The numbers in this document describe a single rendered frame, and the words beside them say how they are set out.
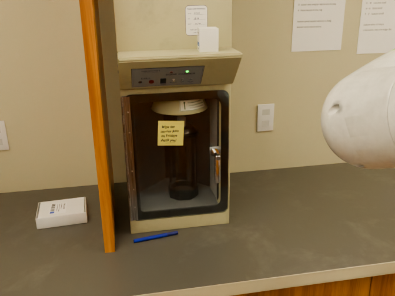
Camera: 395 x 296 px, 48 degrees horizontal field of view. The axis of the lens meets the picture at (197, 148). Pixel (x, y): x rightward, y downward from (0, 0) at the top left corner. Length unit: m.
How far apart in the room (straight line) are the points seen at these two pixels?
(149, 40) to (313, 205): 0.81
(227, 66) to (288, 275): 0.58
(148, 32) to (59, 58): 0.53
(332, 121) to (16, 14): 1.33
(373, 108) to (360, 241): 0.98
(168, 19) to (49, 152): 0.80
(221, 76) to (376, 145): 0.78
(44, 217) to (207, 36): 0.78
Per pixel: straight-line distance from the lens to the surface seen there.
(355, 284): 1.41
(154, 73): 1.17
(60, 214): 1.52
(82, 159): 1.78
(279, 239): 1.40
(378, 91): 0.51
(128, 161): 1.31
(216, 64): 1.18
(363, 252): 1.40
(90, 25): 1.14
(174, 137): 1.29
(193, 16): 1.25
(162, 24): 1.24
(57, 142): 1.77
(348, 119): 0.52
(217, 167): 1.30
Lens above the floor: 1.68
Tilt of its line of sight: 21 degrees down
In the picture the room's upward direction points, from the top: 1 degrees counter-clockwise
